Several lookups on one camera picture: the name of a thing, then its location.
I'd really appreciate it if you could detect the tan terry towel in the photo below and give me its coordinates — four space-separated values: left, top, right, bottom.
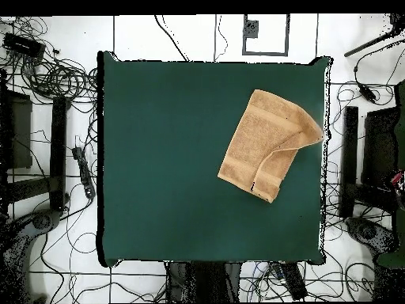
217 89 325 203

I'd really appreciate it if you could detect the dark flat panel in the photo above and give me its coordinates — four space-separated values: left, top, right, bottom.
361 107 400 191
6 89 33 169

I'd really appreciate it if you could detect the black flat bar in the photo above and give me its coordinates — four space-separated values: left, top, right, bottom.
279 261 308 301

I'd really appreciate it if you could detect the black stand base foot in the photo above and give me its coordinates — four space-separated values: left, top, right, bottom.
0 208 62 303
344 216 399 254

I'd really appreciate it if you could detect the black power adapter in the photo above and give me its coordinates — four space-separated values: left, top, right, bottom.
358 84 377 104

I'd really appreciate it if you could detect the black rod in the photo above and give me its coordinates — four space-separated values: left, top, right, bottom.
343 26 405 58

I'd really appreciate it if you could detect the dark green table cloth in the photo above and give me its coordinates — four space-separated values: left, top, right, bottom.
96 50 333 268

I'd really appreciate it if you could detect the black power strip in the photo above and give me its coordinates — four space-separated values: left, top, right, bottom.
71 146 97 200

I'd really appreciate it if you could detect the black rectangular box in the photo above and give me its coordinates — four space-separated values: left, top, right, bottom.
2 32 47 59

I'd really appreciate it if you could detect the black upright post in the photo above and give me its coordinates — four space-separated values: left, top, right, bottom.
49 96 69 211
339 105 360 218

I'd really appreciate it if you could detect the grey square floor frame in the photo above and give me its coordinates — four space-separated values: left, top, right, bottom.
242 13 290 57

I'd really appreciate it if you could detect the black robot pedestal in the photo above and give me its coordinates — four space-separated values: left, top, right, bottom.
165 260 243 303

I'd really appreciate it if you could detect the tangled black cable bundle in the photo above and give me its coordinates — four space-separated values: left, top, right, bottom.
18 56 99 104

